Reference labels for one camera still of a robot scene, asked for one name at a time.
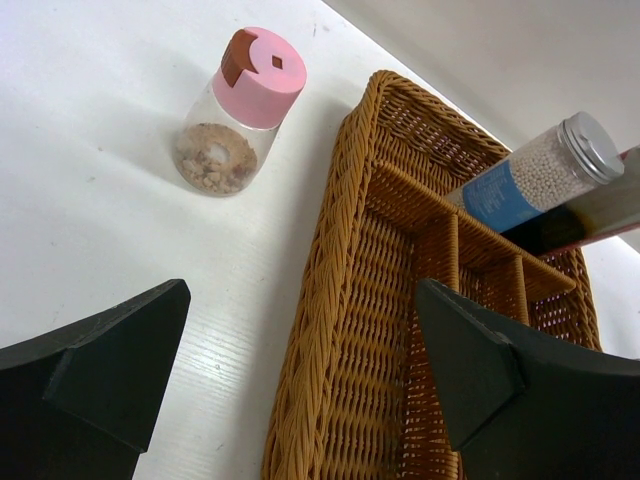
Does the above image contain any tall dark sauce bottle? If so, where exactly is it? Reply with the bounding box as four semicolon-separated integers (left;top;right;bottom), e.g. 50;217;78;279
502;146;639;256

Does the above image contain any pink lid spice jar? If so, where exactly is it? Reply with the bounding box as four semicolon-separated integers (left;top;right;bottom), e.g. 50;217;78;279
173;27;307;197

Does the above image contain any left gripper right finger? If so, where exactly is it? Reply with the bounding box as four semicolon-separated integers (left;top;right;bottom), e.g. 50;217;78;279
415;279;639;479

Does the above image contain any blue label silver cap jar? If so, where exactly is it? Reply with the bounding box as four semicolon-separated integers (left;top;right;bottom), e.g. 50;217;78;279
446;111;625;233

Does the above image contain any brown wicker divided basket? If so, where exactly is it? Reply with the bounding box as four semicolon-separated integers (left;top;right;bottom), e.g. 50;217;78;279
261;70;600;479

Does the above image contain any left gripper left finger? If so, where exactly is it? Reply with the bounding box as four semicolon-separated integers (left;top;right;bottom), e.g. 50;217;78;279
1;279;191;479

